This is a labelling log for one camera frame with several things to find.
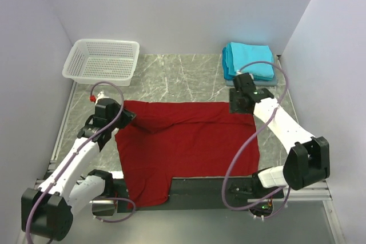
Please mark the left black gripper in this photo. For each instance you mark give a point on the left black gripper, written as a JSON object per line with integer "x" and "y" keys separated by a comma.
{"x": 126, "y": 115}

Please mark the red t shirt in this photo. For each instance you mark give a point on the red t shirt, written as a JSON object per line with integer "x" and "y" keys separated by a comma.
{"x": 176, "y": 140}

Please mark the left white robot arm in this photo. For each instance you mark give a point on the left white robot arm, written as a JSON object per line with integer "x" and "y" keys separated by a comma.
{"x": 49, "y": 210}

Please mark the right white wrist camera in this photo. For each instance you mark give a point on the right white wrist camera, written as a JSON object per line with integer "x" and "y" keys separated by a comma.
{"x": 245, "y": 73}

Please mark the white plastic basket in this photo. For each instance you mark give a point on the white plastic basket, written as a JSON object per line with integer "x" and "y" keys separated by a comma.
{"x": 93, "y": 60}

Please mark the black base beam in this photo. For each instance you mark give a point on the black base beam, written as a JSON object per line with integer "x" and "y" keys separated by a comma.
{"x": 189, "y": 194}

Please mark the left aluminium rail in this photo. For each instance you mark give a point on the left aluminium rail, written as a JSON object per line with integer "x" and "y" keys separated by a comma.
{"x": 37, "y": 119}

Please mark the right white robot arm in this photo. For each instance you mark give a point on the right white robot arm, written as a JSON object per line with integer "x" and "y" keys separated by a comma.
{"x": 307, "y": 161}

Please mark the light turquoise folded shirt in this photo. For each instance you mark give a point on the light turquoise folded shirt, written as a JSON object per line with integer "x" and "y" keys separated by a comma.
{"x": 251, "y": 56}

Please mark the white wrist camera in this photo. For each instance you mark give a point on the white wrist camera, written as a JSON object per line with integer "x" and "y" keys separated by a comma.
{"x": 95, "y": 98}
{"x": 245, "y": 73}

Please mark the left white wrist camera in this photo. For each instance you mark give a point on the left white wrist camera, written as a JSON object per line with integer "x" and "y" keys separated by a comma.
{"x": 95, "y": 98}

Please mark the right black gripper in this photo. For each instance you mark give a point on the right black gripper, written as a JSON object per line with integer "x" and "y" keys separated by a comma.
{"x": 237, "y": 104}

